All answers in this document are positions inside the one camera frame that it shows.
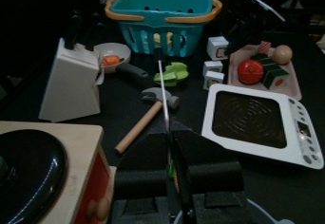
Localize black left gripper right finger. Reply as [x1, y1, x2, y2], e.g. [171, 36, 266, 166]
[168, 119, 260, 224]

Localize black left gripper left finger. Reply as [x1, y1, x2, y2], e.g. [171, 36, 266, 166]
[111, 119, 171, 224]

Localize white induction stove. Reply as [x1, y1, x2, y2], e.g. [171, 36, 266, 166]
[200, 83, 325, 171]

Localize white sushi piece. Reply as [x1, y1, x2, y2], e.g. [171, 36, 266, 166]
[206, 35, 230, 62]
[202, 60, 224, 77]

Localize dark green sushi roll piece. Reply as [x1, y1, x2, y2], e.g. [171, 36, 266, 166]
[260, 64, 290, 90]
[248, 53, 280, 71]

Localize wooden toy hammer grey head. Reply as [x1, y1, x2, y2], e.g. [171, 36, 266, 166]
[112, 86, 180, 156]

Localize wooden toy cooker box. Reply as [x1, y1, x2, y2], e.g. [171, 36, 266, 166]
[0, 120, 113, 224]

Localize light blue plate rim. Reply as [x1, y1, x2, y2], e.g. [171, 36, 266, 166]
[246, 198, 295, 224]

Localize white toy carton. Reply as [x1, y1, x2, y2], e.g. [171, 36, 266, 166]
[202, 70, 226, 91]

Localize black frying pan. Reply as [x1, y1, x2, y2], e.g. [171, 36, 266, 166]
[0, 129, 69, 224]

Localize green lettuce leaf toy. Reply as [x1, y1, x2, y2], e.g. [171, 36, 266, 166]
[152, 61, 189, 87]

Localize red toy tomato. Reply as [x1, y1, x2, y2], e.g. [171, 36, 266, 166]
[236, 59, 264, 85]

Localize white knife block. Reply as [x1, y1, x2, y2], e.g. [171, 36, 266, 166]
[37, 37, 105, 123]

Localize pink tray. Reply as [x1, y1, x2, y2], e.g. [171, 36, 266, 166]
[227, 44, 303, 102]

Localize orange carrot piece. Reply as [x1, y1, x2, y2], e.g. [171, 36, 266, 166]
[103, 54, 123, 67]

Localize brown toy egg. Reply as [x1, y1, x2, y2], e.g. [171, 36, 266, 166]
[270, 44, 294, 65]

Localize red white striped toy piece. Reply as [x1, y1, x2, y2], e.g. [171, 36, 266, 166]
[258, 40, 272, 56]

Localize yellow toy food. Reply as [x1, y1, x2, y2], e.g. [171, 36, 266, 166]
[151, 32, 175, 49]

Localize silver knife with black handle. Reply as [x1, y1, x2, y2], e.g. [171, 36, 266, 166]
[152, 47, 171, 132]

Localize small white pan grey handle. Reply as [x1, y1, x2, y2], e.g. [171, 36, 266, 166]
[92, 42, 151, 79]

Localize black knife handle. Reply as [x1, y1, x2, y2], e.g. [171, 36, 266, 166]
[62, 12, 83, 50]
[84, 21, 104, 52]

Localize teal basket with orange handles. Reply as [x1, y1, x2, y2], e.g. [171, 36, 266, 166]
[104, 0, 223, 58]

